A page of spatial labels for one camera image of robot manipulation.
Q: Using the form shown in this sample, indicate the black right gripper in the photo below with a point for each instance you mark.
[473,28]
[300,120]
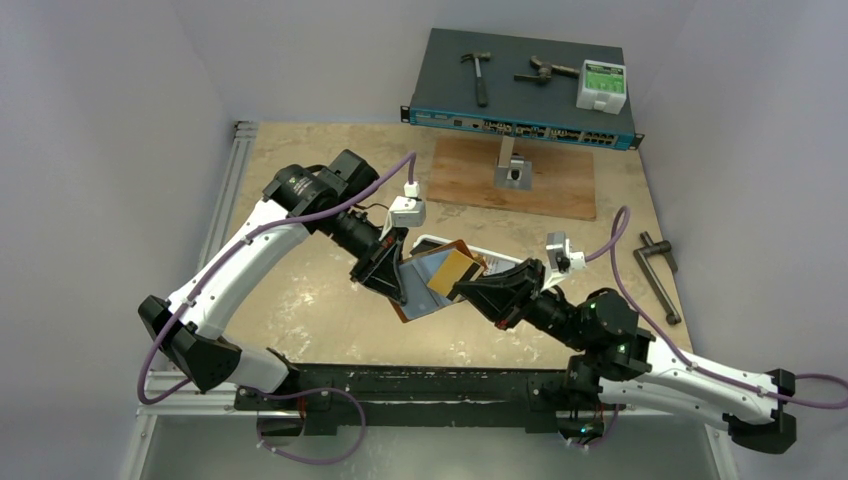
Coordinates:
[525,291]

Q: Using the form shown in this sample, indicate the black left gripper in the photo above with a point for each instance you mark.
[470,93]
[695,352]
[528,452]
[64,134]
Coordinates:
[380,267]

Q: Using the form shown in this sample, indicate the white plastic basket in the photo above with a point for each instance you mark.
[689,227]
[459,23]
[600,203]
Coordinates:
[496,262]

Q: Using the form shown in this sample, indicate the brown leather card holder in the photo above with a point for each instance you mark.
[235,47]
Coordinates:
[415,272]

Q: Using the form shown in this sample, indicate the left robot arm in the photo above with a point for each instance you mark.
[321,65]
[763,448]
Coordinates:
[188,326]

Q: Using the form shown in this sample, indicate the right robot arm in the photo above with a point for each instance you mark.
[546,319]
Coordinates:
[617,362]

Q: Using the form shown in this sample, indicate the plywood base board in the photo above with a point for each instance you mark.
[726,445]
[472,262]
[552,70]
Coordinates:
[539,180]

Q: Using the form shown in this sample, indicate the small hammer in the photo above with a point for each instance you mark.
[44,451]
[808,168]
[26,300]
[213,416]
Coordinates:
[477,58]

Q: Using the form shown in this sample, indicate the white green electrical module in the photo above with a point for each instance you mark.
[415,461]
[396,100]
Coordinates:
[602,87]

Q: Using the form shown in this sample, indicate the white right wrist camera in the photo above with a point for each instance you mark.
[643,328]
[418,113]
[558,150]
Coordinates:
[562,259]

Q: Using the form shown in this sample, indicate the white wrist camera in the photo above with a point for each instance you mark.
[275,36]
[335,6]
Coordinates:
[407,210]
[562,259]

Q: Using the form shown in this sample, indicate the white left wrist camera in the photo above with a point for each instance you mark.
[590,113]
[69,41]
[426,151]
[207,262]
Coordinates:
[407,210]

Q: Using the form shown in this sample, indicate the silver metal stand bracket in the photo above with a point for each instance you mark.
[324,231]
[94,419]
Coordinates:
[512,170]

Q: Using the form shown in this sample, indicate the metal T-handle tool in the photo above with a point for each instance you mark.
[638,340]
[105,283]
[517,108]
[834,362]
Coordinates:
[663,248]

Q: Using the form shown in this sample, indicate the aluminium frame rail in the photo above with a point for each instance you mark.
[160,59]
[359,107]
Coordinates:
[241,149]

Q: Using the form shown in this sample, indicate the blue network switch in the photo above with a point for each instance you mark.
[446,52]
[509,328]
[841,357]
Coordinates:
[487,83]

